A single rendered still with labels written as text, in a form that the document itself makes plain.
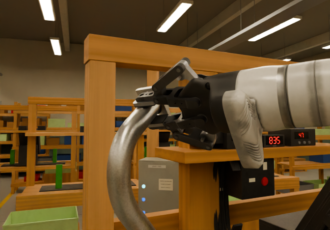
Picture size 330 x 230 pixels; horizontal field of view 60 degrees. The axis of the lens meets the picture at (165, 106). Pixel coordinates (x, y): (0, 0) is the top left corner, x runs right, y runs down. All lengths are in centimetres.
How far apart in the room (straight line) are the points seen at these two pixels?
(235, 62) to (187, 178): 53
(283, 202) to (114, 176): 132
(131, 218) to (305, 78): 26
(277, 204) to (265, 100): 130
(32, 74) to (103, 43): 1002
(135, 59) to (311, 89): 81
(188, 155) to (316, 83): 72
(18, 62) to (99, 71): 1019
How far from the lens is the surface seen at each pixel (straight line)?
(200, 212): 119
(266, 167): 123
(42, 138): 777
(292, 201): 167
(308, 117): 32
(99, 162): 100
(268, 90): 31
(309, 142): 142
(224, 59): 125
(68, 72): 1095
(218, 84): 34
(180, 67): 34
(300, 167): 634
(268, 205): 154
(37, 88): 1093
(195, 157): 100
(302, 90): 31
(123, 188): 36
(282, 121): 32
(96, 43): 102
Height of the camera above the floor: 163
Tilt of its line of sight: 4 degrees up
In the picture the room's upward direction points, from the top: straight up
